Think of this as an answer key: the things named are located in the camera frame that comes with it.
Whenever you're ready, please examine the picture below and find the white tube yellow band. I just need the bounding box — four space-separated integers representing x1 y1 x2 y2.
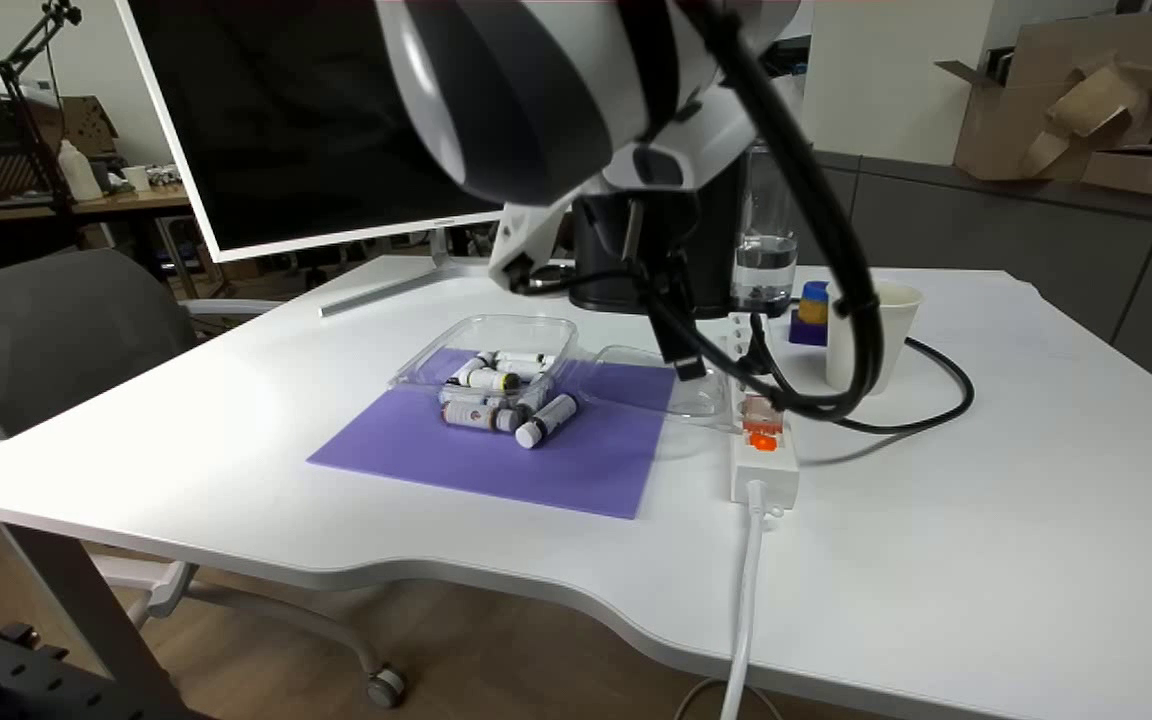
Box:
441 355 520 396

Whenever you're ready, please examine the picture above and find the brown cardboard box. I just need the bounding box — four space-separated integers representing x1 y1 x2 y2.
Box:
943 12 1152 195

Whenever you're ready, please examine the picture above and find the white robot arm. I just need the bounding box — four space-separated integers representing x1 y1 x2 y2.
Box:
371 0 798 287

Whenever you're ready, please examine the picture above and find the white power strip cable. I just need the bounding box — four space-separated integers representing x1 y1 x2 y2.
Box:
710 474 770 720

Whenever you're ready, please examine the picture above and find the white framed monitor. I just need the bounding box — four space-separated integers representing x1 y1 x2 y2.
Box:
116 0 500 263

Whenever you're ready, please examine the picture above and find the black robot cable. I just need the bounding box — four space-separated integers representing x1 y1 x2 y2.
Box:
570 0 888 422

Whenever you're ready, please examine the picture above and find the purple paper sheet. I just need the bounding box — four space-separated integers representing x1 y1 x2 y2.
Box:
311 349 676 521

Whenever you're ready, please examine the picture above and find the white paper cup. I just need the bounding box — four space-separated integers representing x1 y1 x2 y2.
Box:
878 287 923 342

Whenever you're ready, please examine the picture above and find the black plug and cable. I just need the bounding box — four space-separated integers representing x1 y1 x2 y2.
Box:
733 312 976 440

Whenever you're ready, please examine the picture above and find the white power strip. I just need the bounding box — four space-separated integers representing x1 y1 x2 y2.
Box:
709 312 804 511

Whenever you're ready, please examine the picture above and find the clear water tank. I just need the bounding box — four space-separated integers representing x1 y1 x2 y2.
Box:
733 146 797 314

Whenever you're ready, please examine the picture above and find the grey office chair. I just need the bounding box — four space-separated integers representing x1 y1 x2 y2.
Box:
0 249 412 708

